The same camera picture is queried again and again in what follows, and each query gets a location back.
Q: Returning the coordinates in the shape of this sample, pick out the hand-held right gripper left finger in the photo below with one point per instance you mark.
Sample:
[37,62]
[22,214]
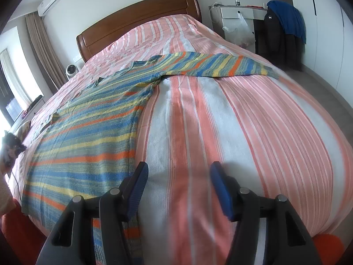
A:
[137,189]

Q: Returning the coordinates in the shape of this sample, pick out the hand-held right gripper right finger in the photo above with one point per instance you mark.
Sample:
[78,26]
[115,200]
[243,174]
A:
[221,189]

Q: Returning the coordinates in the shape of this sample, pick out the striped knit sweater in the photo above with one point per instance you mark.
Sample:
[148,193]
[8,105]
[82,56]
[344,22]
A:
[91,132]

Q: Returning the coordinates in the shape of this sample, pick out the white window sill shelf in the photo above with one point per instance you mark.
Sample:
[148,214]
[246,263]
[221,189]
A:
[27,110]

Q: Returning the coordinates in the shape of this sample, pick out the pink striped bed blanket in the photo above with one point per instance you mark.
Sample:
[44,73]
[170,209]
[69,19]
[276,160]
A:
[209,110]

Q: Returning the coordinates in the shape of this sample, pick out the white round fan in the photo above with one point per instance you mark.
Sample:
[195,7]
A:
[72,71]

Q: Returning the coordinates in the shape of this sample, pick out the beige curtain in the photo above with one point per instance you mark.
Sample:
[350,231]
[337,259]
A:
[44,52]

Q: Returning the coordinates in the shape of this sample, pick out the black jacket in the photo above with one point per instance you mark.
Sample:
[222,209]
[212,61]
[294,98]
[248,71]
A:
[278,41]

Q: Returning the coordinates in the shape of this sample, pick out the white plastic bag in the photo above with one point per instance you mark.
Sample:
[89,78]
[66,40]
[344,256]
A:
[241,31]

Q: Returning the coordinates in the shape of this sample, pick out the wooden bed headboard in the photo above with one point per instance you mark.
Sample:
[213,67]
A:
[138,19]

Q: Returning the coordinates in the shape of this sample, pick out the white desk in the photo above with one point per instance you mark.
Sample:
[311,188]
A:
[237,16]

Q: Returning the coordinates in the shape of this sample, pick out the blue garment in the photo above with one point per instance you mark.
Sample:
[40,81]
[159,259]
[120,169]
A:
[289,19]

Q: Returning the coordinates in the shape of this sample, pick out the white wardrobe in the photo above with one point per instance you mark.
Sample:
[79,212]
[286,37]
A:
[322,27]

